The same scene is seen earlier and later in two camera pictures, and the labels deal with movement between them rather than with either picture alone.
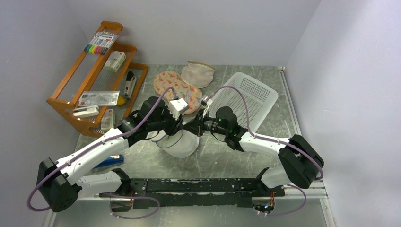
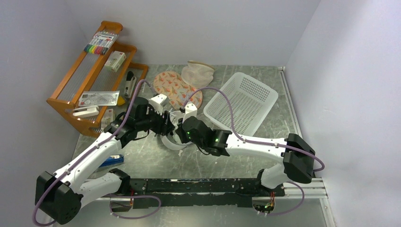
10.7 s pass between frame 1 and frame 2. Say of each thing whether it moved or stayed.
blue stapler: stayed
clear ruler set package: stayed
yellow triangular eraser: stayed
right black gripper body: moved
